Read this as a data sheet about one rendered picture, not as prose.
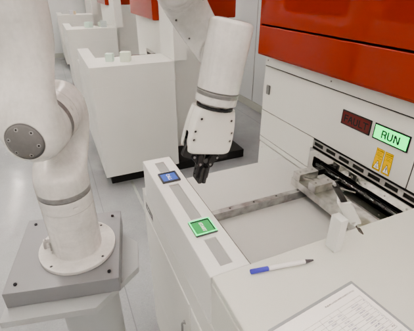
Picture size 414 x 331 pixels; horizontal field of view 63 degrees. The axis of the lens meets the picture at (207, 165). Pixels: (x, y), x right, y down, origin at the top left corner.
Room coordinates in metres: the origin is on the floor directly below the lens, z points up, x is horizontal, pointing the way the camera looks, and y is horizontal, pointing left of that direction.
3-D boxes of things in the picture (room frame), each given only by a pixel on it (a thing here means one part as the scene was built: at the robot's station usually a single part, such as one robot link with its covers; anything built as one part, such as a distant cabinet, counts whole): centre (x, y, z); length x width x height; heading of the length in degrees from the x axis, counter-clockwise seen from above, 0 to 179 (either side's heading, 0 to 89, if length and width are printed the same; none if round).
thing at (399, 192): (0.94, -0.49, 0.96); 0.44 x 0.01 x 0.02; 24
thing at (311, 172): (1.02, -0.35, 0.89); 0.08 x 0.03 x 0.03; 114
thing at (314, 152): (0.94, -0.48, 0.89); 0.44 x 0.02 x 0.10; 24
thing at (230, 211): (0.93, -0.19, 0.84); 0.50 x 0.02 x 0.03; 114
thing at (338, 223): (0.57, -0.30, 1.03); 0.06 x 0.04 x 0.13; 114
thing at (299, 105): (1.11, -0.43, 1.02); 0.82 x 0.03 x 0.40; 24
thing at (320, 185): (0.94, -0.38, 0.89); 0.08 x 0.03 x 0.03; 114
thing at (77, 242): (0.67, 0.34, 0.96); 0.19 x 0.19 x 0.18
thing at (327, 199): (0.87, -0.41, 0.87); 0.36 x 0.08 x 0.03; 24
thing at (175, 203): (0.76, 0.06, 0.89); 0.55 x 0.09 x 0.14; 24
